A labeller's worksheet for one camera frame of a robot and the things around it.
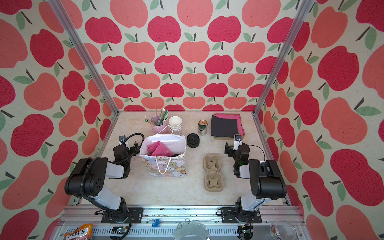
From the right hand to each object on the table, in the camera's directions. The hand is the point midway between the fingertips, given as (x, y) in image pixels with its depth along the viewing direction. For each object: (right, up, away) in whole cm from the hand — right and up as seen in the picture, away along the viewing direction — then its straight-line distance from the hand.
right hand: (238, 143), depth 94 cm
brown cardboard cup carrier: (-18, -20, -12) cm, 29 cm away
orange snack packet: (-79, -38, -27) cm, 92 cm away
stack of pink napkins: (-5, +11, +13) cm, 17 cm away
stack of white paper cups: (-41, +12, +2) cm, 43 cm away
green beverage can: (-23, +10, +7) cm, 26 cm away
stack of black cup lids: (-29, +1, +4) cm, 30 cm away
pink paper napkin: (-48, -1, -19) cm, 51 cm away
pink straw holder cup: (-54, +8, +4) cm, 55 cm away
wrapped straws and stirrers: (-49, +17, 0) cm, 52 cm away
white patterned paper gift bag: (-43, -10, -20) cm, 49 cm away
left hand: (-70, 0, +1) cm, 70 cm away
